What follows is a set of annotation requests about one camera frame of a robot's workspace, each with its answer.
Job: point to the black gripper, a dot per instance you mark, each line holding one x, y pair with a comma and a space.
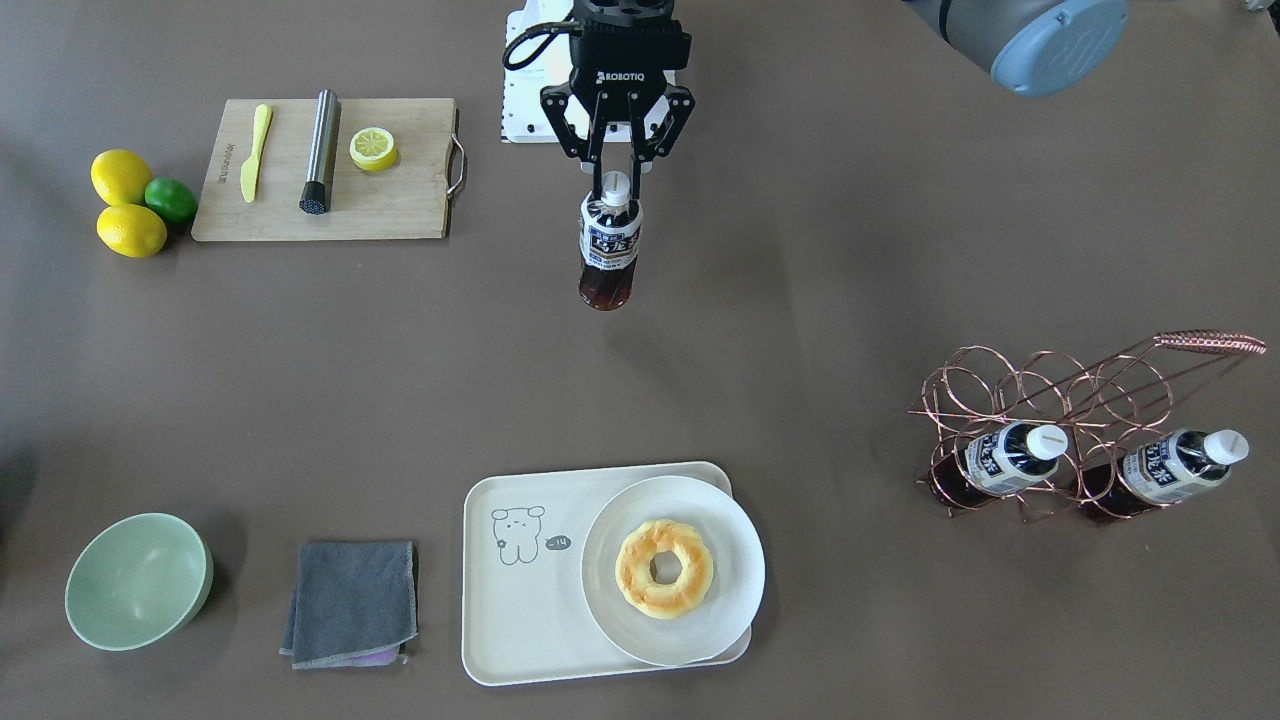
630, 70

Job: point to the tea bottle taken from rack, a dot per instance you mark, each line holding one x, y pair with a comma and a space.
610, 230

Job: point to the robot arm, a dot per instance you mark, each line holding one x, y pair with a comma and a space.
1032, 48

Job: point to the cream rabbit tray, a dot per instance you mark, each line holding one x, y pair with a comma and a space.
524, 614

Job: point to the tea bottle front rack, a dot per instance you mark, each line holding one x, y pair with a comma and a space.
997, 465

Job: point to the tea bottle rack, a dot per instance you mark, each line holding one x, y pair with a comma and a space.
1184, 464
997, 465

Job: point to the tea bottle rear rack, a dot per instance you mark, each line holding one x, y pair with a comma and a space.
1184, 464

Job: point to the bamboo cutting board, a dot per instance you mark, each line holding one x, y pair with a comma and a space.
409, 201

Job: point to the half lemon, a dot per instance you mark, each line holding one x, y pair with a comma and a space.
373, 149

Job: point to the yellow plastic knife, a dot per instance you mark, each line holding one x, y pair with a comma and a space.
250, 168

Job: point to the green lime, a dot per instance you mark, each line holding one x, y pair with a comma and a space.
171, 200

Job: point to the white round plate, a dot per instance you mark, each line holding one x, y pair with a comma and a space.
735, 594

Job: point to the glazed donut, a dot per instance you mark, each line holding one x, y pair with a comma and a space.
664, 569

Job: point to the yellow lemon lower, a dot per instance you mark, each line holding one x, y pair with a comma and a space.
132, 230

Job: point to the yellow lemon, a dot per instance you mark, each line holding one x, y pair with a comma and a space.
120, 177
132, 230

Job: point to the yellow lemon upper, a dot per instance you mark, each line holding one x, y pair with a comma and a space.
120, 177

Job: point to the grey folded cloth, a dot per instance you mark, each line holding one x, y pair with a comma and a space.
353, 605

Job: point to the green bowl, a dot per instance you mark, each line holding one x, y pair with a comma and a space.
141, 580

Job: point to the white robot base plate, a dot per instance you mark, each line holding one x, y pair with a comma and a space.
523, 117

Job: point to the copper wire bottle rack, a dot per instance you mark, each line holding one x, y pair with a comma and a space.
1108, 408

